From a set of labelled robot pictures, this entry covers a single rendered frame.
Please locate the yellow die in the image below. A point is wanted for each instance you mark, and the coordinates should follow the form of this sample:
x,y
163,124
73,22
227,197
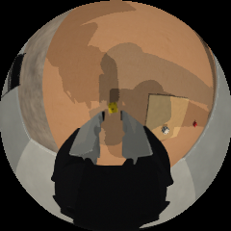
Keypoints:
x,y
112,107

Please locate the white die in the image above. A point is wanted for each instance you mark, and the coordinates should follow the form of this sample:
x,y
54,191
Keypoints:
x,y
165,130

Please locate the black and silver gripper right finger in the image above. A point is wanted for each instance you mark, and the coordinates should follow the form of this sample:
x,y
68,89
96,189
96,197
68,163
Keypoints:
x,y
140,144

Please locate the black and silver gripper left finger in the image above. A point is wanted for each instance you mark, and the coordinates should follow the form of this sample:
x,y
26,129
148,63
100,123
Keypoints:
x,y
81,144

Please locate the tan square mat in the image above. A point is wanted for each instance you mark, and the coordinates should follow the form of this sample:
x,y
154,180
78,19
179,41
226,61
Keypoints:
x,y
164,110

